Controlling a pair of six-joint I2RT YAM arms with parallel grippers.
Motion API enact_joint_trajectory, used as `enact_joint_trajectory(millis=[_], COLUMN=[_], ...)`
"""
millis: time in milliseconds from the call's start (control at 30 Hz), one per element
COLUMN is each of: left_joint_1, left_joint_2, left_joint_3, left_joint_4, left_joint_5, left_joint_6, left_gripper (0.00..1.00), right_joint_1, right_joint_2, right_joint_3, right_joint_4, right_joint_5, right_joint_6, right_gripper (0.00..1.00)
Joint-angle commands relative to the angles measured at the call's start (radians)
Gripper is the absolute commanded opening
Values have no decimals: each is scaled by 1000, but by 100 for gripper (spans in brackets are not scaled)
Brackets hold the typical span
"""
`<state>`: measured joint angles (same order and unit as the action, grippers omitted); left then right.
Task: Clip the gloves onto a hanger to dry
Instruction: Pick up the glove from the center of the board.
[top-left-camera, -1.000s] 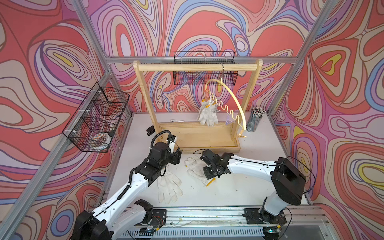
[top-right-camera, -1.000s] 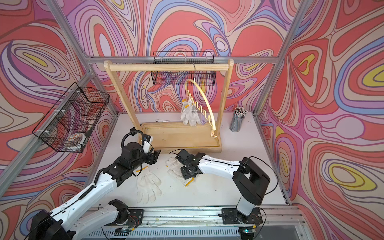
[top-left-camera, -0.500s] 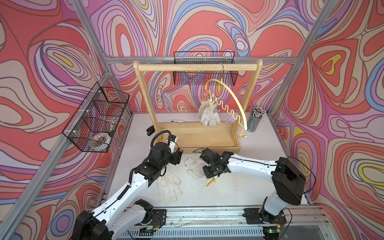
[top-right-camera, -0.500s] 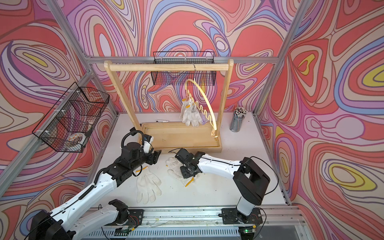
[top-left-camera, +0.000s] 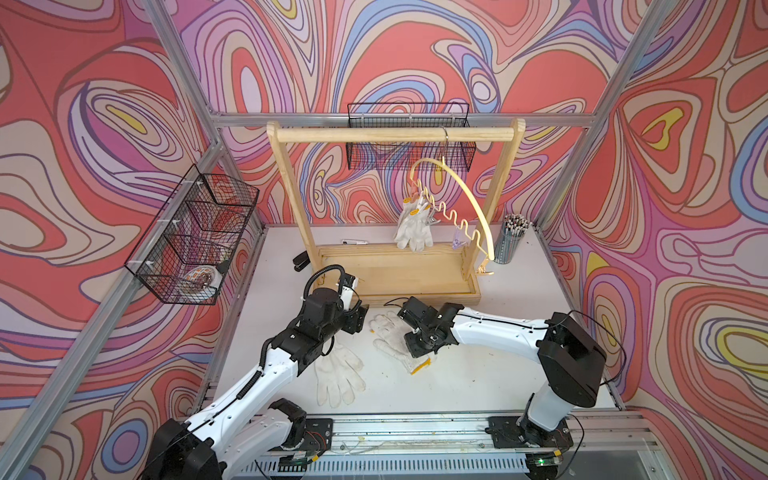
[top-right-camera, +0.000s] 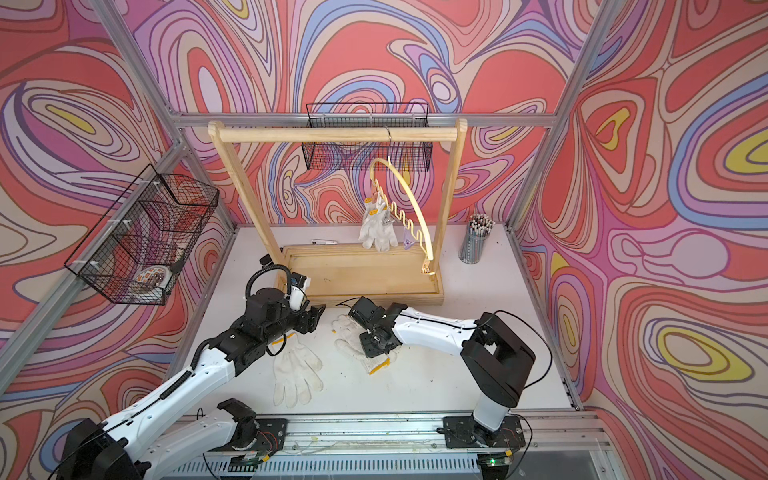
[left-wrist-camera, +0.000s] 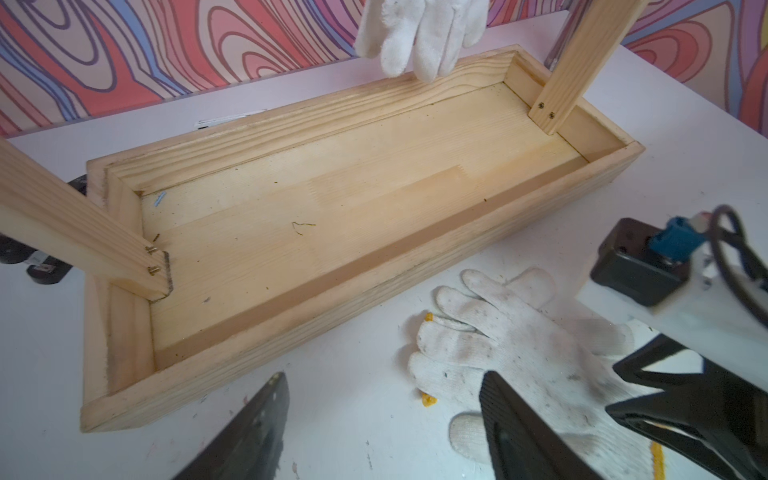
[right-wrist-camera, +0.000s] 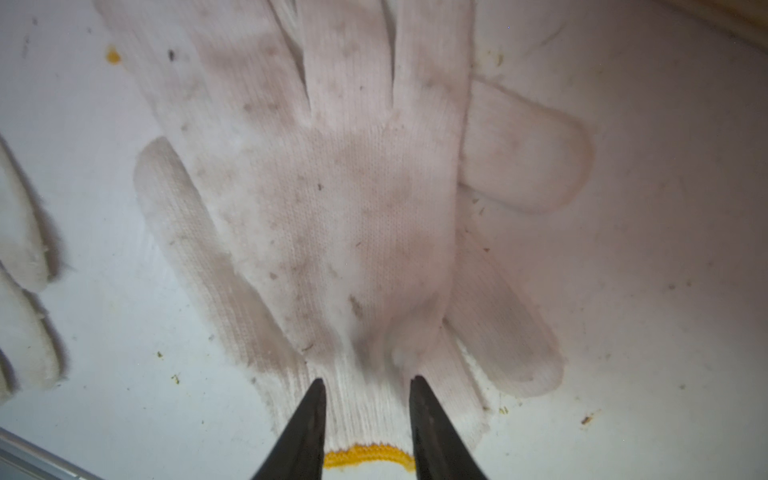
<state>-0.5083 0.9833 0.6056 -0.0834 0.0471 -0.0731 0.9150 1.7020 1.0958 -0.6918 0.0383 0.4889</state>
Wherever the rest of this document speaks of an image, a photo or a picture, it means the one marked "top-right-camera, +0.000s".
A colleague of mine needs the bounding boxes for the mesh pencil cup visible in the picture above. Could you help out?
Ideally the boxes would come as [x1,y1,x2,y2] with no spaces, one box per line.
[459,213,494,265]

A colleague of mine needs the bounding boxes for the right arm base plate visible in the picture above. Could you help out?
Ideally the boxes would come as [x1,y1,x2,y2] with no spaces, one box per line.
[436,416,526,452]

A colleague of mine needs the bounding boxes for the white stapler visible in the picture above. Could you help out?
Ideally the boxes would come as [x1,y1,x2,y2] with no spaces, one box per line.
[310,239,338,246]

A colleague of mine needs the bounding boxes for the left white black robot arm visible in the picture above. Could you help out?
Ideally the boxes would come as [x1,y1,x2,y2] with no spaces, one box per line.
[50,287,325,479]

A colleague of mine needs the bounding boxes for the yellow curved clip hanger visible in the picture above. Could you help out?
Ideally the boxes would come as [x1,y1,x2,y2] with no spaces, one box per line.
[367,127,436,276]

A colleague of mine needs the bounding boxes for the purple clothes peg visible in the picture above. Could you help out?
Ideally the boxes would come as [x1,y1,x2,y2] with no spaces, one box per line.
[403,234,417,250]

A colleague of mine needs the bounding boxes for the back black wire basket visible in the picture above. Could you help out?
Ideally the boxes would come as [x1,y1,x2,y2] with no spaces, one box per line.
[301,101,433,173]

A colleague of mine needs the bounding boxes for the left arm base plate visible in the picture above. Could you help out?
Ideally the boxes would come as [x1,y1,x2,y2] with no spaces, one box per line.
[214,417,288,453]

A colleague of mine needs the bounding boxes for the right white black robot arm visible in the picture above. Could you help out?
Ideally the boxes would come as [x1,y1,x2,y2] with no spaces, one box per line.
[349,297,536,433]

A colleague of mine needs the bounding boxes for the wooden hanging rack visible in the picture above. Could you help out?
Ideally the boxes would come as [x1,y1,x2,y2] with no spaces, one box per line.
[208,118,468,305]

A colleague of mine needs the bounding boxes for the side black wire basket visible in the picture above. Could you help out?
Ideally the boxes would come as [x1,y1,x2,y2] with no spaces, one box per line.
[64,165,219,305]

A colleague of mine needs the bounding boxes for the white glove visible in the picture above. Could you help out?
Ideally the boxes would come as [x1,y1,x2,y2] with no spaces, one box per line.
[273,333,324,409]
[332,315,397,375]
[358,198,378,249]
[370,204,398,252]

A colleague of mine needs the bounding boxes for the aluminium front rail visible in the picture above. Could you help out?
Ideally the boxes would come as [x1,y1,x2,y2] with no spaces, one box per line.
[137,410,627,479]

